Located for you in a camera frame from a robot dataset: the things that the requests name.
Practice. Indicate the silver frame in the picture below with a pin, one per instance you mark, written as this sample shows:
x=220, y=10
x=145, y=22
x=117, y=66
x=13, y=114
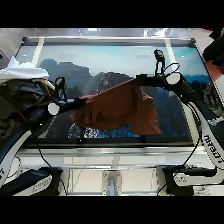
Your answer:
x=110, y=153

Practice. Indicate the brown T-shirt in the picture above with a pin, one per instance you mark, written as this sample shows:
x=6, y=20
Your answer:
x=113, y=110

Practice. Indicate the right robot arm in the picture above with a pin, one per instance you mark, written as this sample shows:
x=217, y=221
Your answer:
x=203, y=113

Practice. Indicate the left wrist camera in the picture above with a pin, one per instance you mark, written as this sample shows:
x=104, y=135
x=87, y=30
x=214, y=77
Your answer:
x=60, y=87

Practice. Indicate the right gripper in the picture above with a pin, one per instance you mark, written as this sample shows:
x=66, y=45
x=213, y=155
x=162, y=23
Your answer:
x=146, y=80

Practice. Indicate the black garment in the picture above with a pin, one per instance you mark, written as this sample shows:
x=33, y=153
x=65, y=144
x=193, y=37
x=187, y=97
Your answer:
x=215, y=50

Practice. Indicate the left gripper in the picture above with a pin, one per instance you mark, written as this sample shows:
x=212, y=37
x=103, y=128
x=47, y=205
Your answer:
x=77, y=103

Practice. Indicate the heap of clothes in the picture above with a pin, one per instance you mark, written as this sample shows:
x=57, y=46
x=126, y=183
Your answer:
x=20, y=96

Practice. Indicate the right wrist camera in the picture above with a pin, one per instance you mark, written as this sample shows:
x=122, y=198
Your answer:
x=159, y=60

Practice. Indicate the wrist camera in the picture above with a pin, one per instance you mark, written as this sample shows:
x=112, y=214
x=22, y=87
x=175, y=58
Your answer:
x=60, y=87
x=159, y=60

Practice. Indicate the white garment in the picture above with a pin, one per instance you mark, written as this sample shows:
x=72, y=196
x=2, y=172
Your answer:
x=20, y=71

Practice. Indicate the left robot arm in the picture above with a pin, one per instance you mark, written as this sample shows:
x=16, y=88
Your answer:
x=20, y=133

